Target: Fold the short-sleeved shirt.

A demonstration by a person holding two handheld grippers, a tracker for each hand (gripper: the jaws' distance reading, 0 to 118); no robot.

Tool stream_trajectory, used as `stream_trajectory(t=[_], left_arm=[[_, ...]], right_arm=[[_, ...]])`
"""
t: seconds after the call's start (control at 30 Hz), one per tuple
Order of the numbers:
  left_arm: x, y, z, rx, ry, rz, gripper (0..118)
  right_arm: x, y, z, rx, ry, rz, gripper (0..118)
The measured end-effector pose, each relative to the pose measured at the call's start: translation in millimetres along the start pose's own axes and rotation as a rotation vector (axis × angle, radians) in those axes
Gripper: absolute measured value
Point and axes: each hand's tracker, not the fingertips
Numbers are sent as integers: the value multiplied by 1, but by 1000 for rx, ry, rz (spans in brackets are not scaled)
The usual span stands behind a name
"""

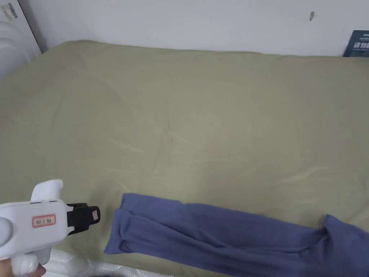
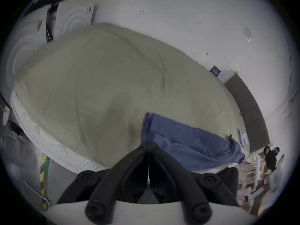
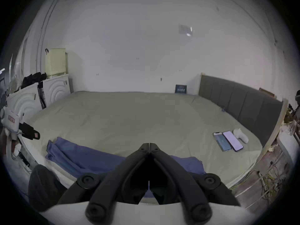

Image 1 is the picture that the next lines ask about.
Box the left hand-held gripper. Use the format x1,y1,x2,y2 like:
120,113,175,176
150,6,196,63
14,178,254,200
0,179,101,275

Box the person's left hand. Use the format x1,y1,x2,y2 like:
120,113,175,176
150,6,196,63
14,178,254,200
0,258,47,277

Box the blue garment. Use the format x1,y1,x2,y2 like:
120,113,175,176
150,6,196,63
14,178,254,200
103,193,369,277

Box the bed with pale green sheet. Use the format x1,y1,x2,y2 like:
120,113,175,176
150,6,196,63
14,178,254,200
0,40,369,277

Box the white appliance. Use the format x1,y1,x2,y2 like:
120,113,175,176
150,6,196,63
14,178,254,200
0,0,48,80

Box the dark blue carton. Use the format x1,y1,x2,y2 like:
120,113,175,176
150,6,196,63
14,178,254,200
343,30,369,58

